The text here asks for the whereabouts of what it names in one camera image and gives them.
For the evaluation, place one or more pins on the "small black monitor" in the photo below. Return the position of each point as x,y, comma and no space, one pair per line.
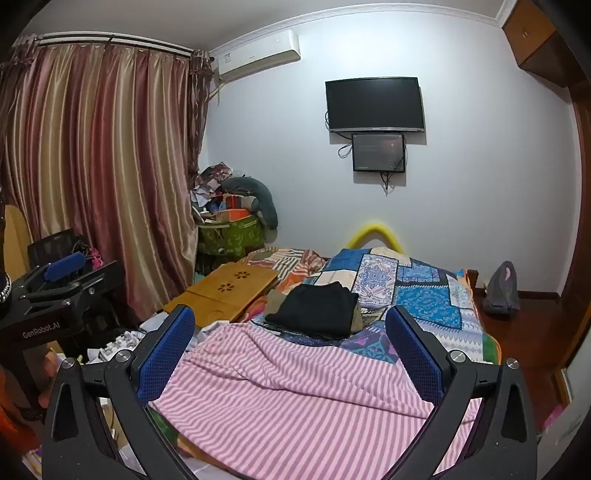
378,152

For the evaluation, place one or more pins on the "black folded clothing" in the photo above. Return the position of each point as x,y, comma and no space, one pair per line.
314,307

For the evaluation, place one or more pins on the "khaki folded garment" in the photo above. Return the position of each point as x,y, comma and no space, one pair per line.
364,318

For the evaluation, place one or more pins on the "white air conditioner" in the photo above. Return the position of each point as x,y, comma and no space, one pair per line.
258,53

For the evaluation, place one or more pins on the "striped brown curtain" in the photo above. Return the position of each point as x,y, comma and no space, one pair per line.
115,161

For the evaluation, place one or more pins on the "pink striped pants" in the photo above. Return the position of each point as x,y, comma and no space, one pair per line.
295,397

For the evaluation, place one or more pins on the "wooden wall cabinet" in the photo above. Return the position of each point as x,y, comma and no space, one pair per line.
535,41

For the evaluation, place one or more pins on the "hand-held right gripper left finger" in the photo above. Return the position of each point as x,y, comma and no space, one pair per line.
166,350

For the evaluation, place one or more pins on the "wooden lap desk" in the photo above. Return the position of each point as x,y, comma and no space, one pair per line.
221,290

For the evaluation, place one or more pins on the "grey backpack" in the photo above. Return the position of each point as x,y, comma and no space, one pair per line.
502,290

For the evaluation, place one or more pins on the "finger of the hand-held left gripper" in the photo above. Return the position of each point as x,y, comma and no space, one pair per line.
104,277
64,266

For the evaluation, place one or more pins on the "curtain rod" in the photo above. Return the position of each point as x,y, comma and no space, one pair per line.
115,40

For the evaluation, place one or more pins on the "wooden bed frame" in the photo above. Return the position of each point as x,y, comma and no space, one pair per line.
472,279

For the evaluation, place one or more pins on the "person's left hand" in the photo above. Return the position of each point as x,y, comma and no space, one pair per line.
48,376

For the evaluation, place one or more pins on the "black wall television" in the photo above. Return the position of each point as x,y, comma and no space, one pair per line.
374,104

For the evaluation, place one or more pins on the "grey pillow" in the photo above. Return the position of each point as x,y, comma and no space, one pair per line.
263,198

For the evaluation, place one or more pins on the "patchwork blanket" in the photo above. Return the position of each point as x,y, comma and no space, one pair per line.
415,295

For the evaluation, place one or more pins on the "pile of clutter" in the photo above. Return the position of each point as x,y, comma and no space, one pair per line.
212,184

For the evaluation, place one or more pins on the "orange cloth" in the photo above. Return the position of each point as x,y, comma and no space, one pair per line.
11,420

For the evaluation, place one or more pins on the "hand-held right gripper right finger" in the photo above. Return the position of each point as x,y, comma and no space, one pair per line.
413,355

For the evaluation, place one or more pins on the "orange striped blanket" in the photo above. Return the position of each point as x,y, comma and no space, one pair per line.
291,261

